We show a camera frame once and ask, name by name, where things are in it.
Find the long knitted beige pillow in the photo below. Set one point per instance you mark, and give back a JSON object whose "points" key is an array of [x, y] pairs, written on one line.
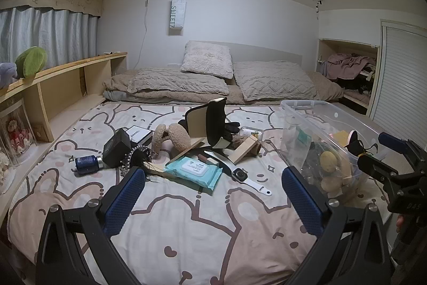
{"points": [[173, 81]]}

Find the wooden wall alcove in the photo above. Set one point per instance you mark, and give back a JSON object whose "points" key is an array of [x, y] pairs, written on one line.
{"points": [[322, 51]]}

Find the fluffy beige pillow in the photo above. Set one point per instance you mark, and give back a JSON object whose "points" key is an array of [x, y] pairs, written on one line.
{"points": [[206, 59]]}

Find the teal card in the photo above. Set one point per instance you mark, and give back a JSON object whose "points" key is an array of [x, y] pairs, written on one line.
{"points": [[303, 139]]}

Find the blue bottle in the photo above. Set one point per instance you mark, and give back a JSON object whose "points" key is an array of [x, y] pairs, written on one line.
{"points": [[87, 163]]}

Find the purple plush toy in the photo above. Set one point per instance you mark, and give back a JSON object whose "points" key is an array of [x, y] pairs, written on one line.
{"points": [[7, 73]]}

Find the wooden arch piece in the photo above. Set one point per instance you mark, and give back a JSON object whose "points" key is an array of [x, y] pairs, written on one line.
{"points": [[333, 185]]}

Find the wooden bedside shelf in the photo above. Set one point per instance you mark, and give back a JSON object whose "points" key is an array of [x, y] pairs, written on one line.
{"points": [[60, 84]]}

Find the pink round mirror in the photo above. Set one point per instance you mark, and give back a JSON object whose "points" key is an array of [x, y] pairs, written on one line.
{"points": [[351, 138]]}

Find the person's right hand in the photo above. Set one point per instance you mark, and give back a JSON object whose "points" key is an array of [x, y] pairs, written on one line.
{"points": [[399, 224]]}

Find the black and beige case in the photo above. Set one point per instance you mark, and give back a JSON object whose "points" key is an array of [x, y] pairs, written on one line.
{"points": [[215, 121]]}

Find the wooden block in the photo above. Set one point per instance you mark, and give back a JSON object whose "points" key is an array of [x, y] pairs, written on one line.
{"points": [[243, 149]]}

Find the white box black edge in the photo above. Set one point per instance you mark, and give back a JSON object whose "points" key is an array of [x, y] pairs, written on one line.
{"points": [[140, 134]]}

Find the hanging white paper bag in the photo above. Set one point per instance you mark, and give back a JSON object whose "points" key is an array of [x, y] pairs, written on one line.
{"points": [[176, 13]]}

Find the dark clothes pile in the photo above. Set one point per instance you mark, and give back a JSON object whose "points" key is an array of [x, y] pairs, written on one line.
{"points": [[353, 83]]}

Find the white louvred door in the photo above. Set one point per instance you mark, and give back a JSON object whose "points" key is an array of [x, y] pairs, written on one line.
{"points": [[403, 78]]}

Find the yellow round sponge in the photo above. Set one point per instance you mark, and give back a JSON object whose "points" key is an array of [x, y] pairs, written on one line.
{"points": [[328, 161]]}

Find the thin metal rod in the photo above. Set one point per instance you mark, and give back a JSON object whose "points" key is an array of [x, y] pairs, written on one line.
{"points": [[275, 148]]}

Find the long wooden strip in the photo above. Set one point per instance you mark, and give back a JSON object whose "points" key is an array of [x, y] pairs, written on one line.
{"points": [[186, 149]]}

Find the clear jar fruit label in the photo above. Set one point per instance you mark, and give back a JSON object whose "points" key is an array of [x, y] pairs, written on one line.
{"points": [[251, 131]]}

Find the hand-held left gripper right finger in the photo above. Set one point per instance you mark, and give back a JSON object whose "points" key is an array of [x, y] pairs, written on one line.
{"points": [[302, 201]]}

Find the beige fluffy earmuffs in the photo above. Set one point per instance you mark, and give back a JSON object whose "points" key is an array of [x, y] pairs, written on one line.
{"points": [[176, 136]]}

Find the bear printed bed sheet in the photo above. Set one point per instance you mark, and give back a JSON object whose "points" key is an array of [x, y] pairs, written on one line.
{"points": [[186, 238]]}

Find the pale blue curtain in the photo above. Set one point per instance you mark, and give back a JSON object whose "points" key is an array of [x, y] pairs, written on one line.
{"points": [[50, 38]]}

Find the pink clothes pile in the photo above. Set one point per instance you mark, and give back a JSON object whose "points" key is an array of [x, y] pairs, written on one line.
{"points": [[347, 63]]}

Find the black gloves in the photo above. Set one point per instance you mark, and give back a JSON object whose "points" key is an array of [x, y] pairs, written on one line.
{"points": [[232, 129]]}

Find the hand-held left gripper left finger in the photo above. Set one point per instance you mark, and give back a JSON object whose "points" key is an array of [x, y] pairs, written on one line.
{"points": [[125, 196]]}

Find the beige duvet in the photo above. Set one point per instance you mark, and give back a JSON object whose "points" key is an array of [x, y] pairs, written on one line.
{"points": [[120, 81]]}

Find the wide knitted beige pillow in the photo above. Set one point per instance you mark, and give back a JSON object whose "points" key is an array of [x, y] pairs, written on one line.
{"points": [[273, 79]]}

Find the teal wet wipes pack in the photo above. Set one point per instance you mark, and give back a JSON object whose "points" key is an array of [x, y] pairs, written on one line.
{"points": [[193, 171]]}

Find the green plush toy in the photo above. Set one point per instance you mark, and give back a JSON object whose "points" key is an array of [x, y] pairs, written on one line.
{"points": [[31, 61]]}

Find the brown plush tube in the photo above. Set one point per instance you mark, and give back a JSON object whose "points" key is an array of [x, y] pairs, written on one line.
{"points": [[257, 148]]}

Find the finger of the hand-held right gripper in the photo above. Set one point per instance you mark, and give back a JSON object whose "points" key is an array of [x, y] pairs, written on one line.
{"points": [[370, 163], [390, 139]]}

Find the clear plastic container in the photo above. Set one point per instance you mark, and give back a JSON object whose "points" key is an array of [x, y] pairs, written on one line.
{"points": [[333, 111]]}

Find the clear display box with doll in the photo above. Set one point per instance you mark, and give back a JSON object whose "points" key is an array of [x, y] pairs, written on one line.
{"points": [[16, 134]]}

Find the brown lipstick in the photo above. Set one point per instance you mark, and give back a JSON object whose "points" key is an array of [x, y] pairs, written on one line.
{"points": [[202, 157]]}

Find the yellow card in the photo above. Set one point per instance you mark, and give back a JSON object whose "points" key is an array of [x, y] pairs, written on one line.
{"points": [[342, 137]]}

